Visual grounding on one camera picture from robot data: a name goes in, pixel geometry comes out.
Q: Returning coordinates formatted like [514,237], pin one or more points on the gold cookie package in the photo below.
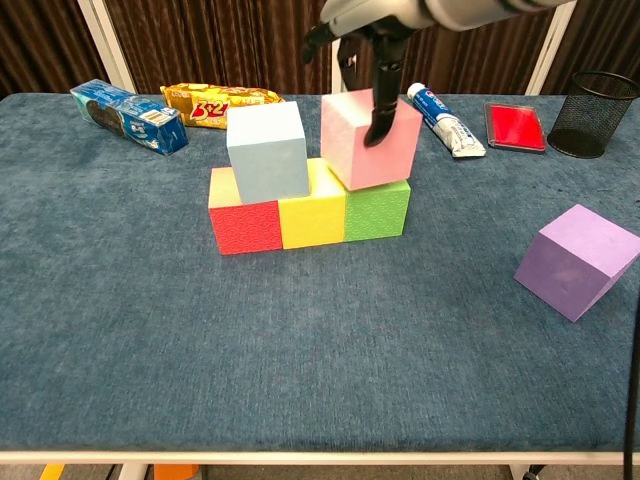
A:
[210,107]

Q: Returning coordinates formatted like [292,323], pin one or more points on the white blue toothpaste tube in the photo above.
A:
[450,127]

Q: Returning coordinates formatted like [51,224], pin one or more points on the red ink pad case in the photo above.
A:
[515,125]

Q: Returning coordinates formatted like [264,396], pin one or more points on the green cube block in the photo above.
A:
[377,215]

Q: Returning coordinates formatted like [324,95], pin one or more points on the yellow cube block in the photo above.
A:
[312,220]

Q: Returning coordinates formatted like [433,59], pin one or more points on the brown fabric partition panel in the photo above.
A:
[40,40]
[600,35]
[450,60]
[225,40]

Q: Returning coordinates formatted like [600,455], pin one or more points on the yellow floor tape strip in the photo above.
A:
[52,472]

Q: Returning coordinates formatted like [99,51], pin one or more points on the white partition frame post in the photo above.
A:
[336,70]
[107,50]
[549,50]

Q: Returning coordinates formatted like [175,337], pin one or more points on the blue cookie package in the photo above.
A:
[130,117]

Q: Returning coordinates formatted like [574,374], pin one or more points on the pink cube block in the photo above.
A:
[370,145]

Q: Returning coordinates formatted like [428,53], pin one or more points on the blue felt table cover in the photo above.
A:
[320,350]

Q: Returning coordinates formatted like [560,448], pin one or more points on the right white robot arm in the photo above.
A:
[490,10]

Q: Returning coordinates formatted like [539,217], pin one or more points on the light blue cube block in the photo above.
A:
[267,155]

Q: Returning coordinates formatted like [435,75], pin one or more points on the black mesh pen cup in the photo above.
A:
[595,115]

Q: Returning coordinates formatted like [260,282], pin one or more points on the orange floor object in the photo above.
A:
[177,472]

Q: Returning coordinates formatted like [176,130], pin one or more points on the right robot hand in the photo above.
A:
[380,30]

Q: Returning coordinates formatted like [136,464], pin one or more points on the white table frame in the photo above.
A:
[320,457]

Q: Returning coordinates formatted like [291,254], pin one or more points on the purple cube block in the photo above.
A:
[570,265]

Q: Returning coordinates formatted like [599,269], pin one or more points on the orange red cube block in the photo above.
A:
[245,230]

